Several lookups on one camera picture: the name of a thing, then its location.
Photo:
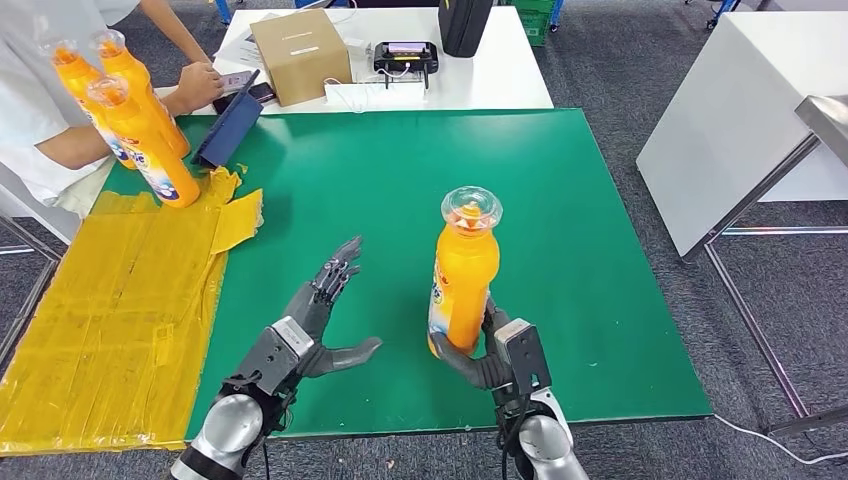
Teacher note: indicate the white charger block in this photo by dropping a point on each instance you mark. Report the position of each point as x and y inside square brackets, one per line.
[359, 50]

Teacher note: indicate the green table mat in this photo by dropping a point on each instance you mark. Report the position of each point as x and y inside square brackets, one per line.
[371, 199]

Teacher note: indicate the orange bottle with clear cap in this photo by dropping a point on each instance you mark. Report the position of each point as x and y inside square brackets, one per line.
[146, 152]
[467, 278]
[76, 86]
[136, 79]

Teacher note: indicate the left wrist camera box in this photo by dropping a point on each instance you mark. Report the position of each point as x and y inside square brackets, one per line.
[275, 354]

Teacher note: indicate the person's right forearm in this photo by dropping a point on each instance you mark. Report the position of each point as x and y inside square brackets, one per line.
[73, 149]

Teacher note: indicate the black phone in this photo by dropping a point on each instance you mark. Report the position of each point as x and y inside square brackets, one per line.
[265, 91]

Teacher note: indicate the phone with light screen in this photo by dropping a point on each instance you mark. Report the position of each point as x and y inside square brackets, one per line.
[238, 79]

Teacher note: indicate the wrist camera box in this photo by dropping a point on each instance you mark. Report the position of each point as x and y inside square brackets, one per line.
[275, 354]
[526, 358]

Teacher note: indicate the yellow tape sheet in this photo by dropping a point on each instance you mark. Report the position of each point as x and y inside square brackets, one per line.
[99, 318]

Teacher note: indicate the black handheld controller with screen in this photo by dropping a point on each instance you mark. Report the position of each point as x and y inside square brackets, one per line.
[405, 63]

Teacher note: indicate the brown cardboard box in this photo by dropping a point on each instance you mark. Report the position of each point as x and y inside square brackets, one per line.
[301, 56]

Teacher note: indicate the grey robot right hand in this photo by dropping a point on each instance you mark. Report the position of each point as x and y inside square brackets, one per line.
[477, 371]

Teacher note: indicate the printed paper sheets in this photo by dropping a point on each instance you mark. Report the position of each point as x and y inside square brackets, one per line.
[238, 52]

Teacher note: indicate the steel table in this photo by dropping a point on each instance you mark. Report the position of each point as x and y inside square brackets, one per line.
[825, 119]

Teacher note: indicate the tablet in blue case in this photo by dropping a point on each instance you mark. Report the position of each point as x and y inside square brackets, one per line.
[228, 129]

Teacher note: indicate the green plastic crate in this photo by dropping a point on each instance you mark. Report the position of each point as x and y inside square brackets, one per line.
[533, 23]

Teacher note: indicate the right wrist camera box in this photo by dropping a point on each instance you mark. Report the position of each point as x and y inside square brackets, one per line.
[526, 358]

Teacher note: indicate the person's left forearm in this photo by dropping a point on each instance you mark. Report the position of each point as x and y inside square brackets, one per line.
[175, 30]

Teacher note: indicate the person's right hand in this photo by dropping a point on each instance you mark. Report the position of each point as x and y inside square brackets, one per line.
[195, 86]

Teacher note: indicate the person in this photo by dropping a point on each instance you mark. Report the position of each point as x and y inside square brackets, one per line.
[26, 99]

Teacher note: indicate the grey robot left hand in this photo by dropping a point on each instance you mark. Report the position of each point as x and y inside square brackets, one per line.
[308, 311]

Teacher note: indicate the black bag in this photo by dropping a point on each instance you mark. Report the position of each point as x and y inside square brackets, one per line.
[466, 26]

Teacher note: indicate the large white table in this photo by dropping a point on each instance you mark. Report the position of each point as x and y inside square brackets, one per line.
[729, 119]

